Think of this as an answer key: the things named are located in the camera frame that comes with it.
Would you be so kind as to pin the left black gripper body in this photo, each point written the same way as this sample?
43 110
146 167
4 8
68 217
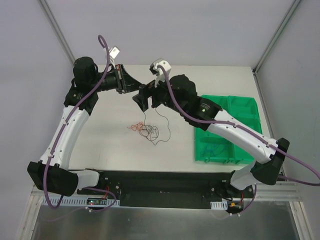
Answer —
119 79

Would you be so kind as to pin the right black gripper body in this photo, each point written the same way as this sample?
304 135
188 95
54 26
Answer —
150 91

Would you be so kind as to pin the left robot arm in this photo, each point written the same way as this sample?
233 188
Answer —
51 173

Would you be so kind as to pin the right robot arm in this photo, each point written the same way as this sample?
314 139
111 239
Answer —
180 95

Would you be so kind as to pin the green compartment tray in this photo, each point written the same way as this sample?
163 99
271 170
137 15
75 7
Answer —
211 148

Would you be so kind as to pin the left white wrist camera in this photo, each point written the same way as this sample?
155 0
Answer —
112 54

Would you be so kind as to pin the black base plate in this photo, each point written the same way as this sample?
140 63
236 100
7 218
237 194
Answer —
156 189

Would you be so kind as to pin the left aluminium frame post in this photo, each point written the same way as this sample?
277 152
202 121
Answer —
49 14

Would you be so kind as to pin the aluminium frame post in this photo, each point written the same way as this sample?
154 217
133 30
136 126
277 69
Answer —
289 14
49 14

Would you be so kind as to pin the right aluminium frame post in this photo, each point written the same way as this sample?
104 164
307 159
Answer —
289 14

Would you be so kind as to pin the aluminium front rail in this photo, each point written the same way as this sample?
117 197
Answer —
281 192

